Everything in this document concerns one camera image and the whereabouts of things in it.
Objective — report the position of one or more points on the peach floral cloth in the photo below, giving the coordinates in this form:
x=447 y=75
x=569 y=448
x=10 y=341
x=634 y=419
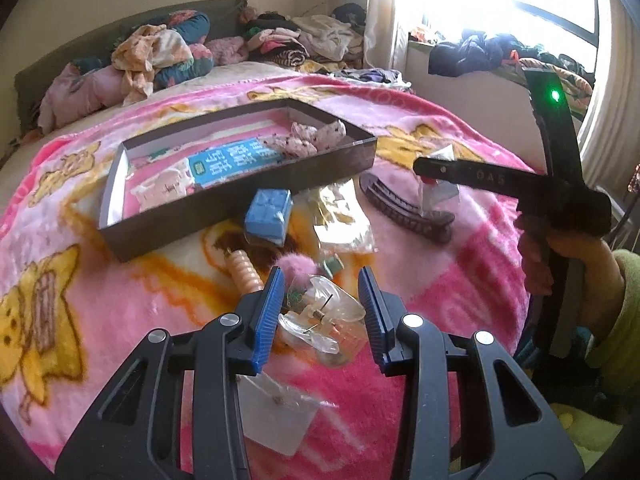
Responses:
x=150 y=50

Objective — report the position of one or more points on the colorful striped clothes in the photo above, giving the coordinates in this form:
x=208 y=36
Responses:
x=570 y=72

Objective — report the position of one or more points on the purple clothes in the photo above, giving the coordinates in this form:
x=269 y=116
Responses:
x=375 y=77

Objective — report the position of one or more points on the pink printed blanket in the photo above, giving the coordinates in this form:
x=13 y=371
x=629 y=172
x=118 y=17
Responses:
x=125 y=350

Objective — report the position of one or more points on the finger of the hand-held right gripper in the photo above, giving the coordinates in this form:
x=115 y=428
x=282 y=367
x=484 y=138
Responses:
x=480 y=176

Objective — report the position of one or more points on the clear plastic jewelry bag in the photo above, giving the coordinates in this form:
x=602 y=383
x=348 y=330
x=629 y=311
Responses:
x=340 y=230

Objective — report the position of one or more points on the dark floral pillow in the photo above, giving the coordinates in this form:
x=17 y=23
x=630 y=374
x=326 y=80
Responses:
x=192 y=27

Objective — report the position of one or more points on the dark cardboard box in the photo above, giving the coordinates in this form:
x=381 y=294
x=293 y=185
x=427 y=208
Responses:
x=225 y=210

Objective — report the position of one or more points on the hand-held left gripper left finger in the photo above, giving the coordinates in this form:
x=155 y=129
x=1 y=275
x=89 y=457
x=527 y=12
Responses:
x=265 y=320

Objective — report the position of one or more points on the cream curtain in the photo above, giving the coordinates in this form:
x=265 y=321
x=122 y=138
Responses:
x=382 y=10

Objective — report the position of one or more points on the pink garment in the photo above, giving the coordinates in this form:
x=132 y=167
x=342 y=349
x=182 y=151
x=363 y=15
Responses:
x=75 y=92

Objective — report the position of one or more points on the clear hair claw clip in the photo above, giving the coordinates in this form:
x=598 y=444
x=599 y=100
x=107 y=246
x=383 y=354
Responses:
x=325 y=302

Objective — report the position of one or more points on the tiny green item bag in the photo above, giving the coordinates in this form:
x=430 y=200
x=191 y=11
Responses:
x=332 y=264

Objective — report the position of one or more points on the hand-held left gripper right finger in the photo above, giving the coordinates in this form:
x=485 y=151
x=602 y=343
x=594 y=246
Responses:
x=372 y=320

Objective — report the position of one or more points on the small clear earring bag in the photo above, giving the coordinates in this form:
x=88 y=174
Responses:
x=280 y=415

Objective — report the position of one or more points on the brown hair claw clip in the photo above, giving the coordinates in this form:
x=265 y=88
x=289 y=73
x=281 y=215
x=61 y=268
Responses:
x=390 y=205

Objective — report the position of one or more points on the pile of clothes on bed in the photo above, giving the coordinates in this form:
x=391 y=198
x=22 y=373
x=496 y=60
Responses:
x=65 y=50

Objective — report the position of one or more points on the pink fluffy cloth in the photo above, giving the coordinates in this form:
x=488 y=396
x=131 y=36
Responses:
x=225 y=50

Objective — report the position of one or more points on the person's right hand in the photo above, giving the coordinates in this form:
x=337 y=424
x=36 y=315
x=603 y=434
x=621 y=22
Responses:
x=597 y=275

